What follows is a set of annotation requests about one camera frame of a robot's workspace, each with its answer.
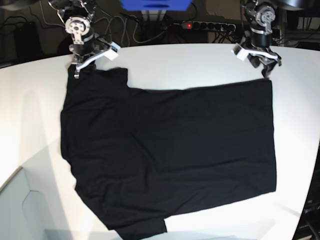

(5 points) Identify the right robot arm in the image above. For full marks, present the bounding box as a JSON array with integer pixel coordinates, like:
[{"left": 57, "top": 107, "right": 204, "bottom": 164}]
[{"left": 48, "top": 0, "right": 118, "bottom": 79}]

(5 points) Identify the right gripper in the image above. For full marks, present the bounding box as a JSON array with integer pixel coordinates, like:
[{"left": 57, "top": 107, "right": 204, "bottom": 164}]
[{"left": 69, "top": 43, "right": 110, "bottom": 78}]

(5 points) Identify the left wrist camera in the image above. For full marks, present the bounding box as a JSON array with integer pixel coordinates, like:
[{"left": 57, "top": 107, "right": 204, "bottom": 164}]
[{"left": 231, "top": 43, "right": 250, "bottom": 61}]

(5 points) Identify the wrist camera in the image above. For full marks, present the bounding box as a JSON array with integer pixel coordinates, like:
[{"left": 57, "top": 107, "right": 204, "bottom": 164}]
[
  {"left": 231, "top": 43, "right": 250, "bottom": 61},
  {"left": 104, "top": 42, "right": 121, "bottom": 61}
]

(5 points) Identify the blue box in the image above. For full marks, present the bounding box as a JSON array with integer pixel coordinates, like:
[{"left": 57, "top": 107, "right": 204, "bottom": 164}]
[{"left": 120, "top": 0, "right": 192, "bottom": 11}]

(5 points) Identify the black power strip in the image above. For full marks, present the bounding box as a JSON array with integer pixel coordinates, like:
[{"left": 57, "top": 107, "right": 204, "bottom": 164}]
[{"left": 181, "top": 21, "right": 237, "bottom": 32}]

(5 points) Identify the black T-shirt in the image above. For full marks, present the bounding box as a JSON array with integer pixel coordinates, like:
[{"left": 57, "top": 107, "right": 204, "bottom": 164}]
[{"left": 60, "top": 67, "right": 277, "bottom": 240}]

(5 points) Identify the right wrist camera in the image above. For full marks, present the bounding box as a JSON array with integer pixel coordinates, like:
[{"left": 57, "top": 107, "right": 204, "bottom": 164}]
[{"left": 104, "top": 42, "right": 121, "bottom": 61}]

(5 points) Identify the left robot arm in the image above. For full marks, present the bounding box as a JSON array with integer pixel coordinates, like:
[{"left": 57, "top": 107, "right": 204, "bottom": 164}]
[{"left": 239, "top": 0, "right": 282, "bottom": 78}]

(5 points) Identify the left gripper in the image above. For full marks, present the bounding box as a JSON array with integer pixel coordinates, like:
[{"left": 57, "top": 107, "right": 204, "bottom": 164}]
[{"left": 241, "top": 37, "right": 282, "bottom": 78}]

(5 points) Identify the grey cable on floor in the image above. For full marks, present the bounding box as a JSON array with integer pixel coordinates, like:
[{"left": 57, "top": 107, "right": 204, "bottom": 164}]
[{"left": 39, "top": 4, "right": 166, "bottom": 48}]

